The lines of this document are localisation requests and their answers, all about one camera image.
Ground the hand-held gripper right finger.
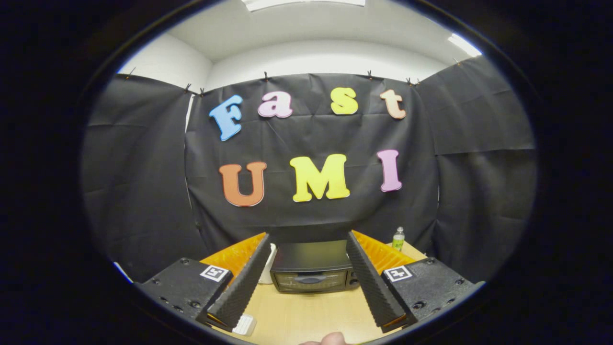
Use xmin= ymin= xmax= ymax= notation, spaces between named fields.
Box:
xmin=346 ymin=230 xmax=485 ymax=334

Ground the white plastic tray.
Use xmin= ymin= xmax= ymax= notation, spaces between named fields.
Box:
xmin=231 ymin=314 xmax=258 ymax=337

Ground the white pop-up toaster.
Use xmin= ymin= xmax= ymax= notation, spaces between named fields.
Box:
xmin=259 ymin=243 xmax=277 ymax=285

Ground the black toaster oven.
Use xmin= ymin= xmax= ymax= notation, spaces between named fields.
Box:
xmin=270 ymin=240 xmax=361 ymax=294

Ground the row of small cloth clips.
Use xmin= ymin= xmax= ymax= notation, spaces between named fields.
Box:
xmin=127 ymin=57 xmax=460 ymax=96

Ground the narrow ceiling light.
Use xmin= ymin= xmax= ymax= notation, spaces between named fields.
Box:
xmin=448 ymin=33 xmax=483 ymax=58

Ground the rectangular ceiling light panel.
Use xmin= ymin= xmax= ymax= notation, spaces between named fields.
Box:
xmin=242 ymin=0 xmax=367 ymax=12

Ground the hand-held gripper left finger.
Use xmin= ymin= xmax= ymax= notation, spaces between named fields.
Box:
xmin=136 ymin=233 xmax=272 ymax=333

